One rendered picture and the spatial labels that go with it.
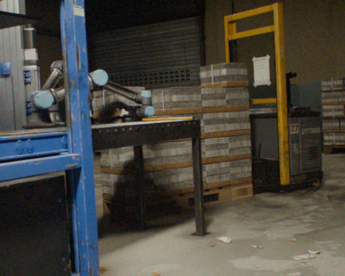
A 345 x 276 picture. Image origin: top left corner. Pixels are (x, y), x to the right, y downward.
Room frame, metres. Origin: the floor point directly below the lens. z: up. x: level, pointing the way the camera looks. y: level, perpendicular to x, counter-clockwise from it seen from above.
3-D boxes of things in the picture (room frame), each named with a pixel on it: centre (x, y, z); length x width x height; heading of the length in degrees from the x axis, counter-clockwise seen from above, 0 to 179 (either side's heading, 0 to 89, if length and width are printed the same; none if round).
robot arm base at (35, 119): (3.59, 0.93, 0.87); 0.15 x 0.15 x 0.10
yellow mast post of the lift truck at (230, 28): (5.49, -0.67, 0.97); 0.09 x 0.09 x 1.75; 37
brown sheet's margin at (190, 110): (4.60, -0.04, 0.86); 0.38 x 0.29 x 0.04; 37
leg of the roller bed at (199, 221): (3.49, -0.16, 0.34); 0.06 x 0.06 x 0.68; 58
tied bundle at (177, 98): (4.61, -0.04, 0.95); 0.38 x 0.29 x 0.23; 37
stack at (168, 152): (4.52, 0.06, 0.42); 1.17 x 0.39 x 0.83; 127
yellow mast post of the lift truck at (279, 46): (4.96, -1.06, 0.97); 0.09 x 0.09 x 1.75; 37
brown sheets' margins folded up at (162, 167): (4.53, 0.06, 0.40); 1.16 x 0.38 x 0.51; 127
